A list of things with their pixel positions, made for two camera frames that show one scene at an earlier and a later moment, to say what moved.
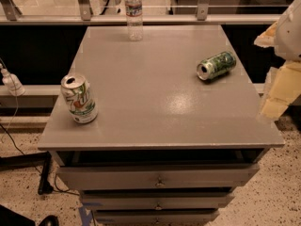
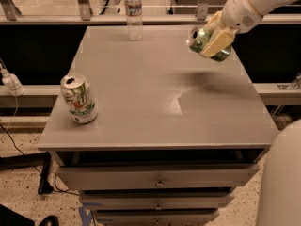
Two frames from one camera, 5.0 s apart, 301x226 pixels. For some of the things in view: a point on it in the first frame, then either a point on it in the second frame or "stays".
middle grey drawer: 156,201 stays
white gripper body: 291,35 to 241,13
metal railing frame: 11,14 stays
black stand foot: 35,159 stays
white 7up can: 81,103 stays
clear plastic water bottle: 134,8 stays
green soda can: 216,65 to 198,38
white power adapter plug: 12,83 stays
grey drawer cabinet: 166,148 stays
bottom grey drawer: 154,217 stays
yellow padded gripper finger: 282,87 to 221,40
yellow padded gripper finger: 267,39 to 216,23
